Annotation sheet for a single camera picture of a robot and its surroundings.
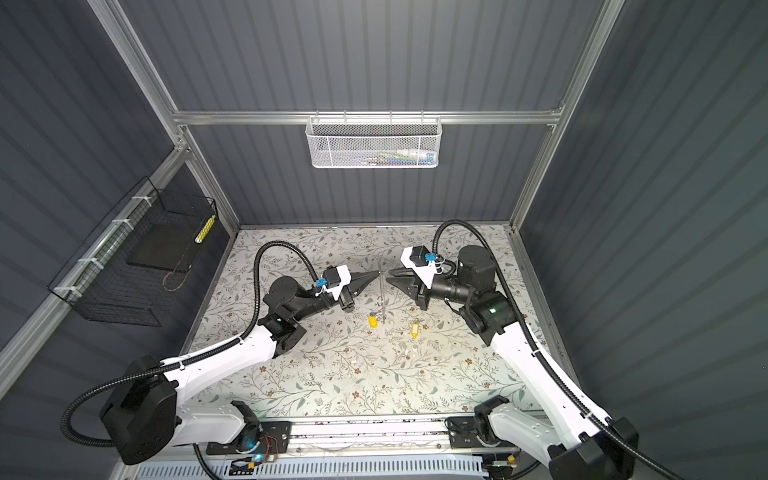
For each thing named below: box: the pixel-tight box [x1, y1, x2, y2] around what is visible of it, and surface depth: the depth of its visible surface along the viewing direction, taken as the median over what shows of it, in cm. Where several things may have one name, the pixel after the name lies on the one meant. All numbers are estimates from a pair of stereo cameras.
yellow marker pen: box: [194, 215, 216, 244], surface depth 83 cm
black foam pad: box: [126, 223, 202, 272], surface depth 77 cm
